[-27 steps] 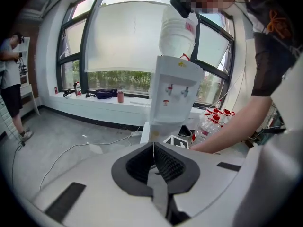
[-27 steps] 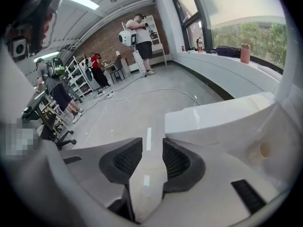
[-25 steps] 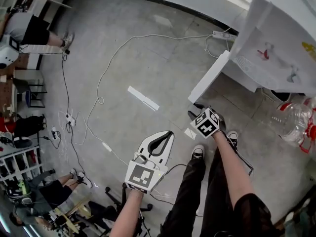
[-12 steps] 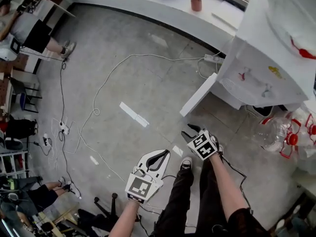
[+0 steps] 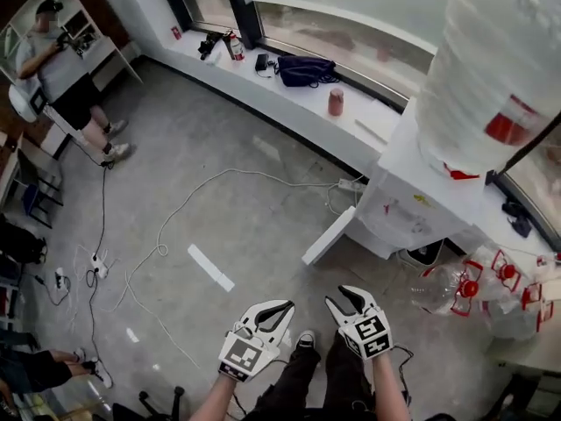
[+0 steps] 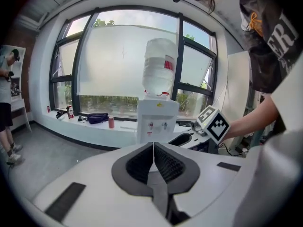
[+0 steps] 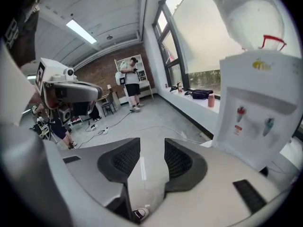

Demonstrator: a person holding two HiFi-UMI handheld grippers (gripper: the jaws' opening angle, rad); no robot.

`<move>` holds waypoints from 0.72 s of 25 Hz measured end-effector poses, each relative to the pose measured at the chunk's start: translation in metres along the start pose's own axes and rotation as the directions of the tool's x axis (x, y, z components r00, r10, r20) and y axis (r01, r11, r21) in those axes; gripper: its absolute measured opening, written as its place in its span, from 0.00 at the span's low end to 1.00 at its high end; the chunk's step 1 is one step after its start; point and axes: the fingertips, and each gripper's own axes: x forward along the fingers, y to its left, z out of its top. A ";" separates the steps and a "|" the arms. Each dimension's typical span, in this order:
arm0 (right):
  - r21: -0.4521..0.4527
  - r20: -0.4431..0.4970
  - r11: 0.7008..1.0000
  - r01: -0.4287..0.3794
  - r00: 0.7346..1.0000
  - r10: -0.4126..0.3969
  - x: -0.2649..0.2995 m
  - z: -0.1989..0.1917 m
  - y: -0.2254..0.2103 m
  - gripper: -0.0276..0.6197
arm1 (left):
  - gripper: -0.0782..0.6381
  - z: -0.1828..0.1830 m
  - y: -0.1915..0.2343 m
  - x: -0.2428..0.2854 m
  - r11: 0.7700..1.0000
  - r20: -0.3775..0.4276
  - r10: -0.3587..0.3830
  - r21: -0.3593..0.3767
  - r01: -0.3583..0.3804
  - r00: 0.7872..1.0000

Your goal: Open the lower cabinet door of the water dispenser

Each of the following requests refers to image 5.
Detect person's black trousers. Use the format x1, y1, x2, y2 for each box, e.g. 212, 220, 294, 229
244, 329, 379, 421

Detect long black cable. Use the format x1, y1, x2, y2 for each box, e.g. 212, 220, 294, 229
84, 158, 111, 370

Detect person's black white shoe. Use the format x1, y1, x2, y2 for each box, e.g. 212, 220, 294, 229
295, 329, 317, 351

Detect black backpack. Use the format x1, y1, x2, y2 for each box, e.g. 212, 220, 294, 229
0, 215, 48, 266

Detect white water dispenser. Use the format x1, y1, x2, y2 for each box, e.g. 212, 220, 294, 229
353, 96, 490, 260

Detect person's right forearm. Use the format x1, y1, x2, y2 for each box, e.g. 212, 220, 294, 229
371, 349, 412, 421

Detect long white cable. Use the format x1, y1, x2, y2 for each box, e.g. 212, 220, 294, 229
107, 168, 352, 370

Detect large clear water bottle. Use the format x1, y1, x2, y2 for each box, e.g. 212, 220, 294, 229
415, 0, 561, 182

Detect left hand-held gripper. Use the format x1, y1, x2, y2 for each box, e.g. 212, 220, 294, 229
217, 299, 296, 384

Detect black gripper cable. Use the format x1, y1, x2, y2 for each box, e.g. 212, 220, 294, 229
391, 343, 416, 405

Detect red cup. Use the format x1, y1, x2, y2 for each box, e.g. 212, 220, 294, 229
327, 88, 345, 118

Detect white shelf unit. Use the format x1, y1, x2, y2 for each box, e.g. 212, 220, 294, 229
0, 0, 145, 88

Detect bottle with red label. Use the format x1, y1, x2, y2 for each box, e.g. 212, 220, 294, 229
229, 32, 245, 62

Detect white paper strip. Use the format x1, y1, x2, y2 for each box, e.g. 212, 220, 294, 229
187, 243, 236, 293

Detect black stand pole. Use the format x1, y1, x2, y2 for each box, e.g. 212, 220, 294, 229
483, 111, 561, 188

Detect black clamp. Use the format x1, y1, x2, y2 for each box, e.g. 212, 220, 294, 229
501, 199, 535, 239

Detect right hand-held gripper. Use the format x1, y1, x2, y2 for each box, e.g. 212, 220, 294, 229
324, 284, 393, 362

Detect white floor power strip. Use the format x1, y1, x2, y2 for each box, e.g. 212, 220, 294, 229
89, 252, 110, 280

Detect dark drawstring bag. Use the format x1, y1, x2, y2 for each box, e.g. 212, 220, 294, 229
275, 54, 339, 89

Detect black office chair base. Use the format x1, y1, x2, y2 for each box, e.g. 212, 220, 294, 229
111, 385, 186, 421

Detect black plug adapter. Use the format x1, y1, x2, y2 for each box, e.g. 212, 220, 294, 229
53, 267, 72, 292

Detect black metal chair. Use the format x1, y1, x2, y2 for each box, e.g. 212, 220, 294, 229
19, 146, 66, 230

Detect person's left forearm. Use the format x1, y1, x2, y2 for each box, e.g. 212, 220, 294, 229
188, 371, 247, 421

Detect empty clear bottle red cap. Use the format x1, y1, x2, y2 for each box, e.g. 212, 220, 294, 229
410, 259, 485, 318
479, 246, 556, 342

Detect black device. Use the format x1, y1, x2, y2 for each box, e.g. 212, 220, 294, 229
197, 30, 224, 61

